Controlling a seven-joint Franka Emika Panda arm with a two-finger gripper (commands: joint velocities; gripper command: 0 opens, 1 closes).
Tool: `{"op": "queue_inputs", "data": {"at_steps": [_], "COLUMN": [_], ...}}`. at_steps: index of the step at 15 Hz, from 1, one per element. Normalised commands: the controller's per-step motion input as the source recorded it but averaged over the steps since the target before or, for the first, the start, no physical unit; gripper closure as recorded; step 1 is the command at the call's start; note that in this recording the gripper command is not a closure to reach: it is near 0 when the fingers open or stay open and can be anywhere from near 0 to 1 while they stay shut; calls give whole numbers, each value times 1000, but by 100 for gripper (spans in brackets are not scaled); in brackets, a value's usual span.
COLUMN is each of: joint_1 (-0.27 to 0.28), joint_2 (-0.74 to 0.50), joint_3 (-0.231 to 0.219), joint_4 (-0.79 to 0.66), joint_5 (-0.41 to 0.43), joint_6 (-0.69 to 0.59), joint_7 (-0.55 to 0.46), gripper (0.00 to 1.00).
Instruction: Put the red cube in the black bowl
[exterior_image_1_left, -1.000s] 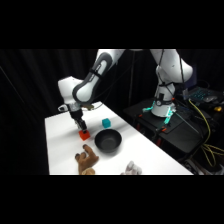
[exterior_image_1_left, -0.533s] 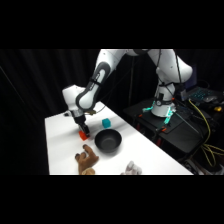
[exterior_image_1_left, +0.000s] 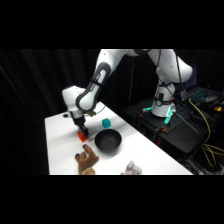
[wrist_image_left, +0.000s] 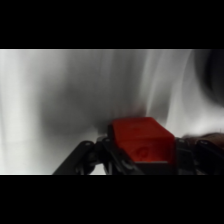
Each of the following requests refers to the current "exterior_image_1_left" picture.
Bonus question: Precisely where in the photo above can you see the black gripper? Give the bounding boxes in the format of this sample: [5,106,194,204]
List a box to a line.
[69,110,91,138]

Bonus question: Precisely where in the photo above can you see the teal cube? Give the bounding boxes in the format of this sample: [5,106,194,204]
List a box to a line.
[101,118,112,129]

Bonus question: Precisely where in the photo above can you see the black bowl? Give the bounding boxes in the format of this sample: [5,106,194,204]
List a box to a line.
[93,129,123,154]

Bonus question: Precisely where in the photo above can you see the brown plush toy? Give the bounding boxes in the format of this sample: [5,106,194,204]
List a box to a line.
[74,143,101,176]

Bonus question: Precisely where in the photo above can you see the white plush toy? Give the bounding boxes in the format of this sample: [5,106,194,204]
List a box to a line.
[120,160,143,176]

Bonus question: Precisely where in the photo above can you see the black robot stand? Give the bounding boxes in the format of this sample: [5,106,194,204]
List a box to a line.
[123,97,224,168]

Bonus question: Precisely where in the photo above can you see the laptop with lit keyboard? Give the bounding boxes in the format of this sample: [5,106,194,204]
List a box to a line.
[185,80,222,104]

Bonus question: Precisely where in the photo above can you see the yellow cable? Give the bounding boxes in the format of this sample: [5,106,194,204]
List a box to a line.
[187,98,224,168]

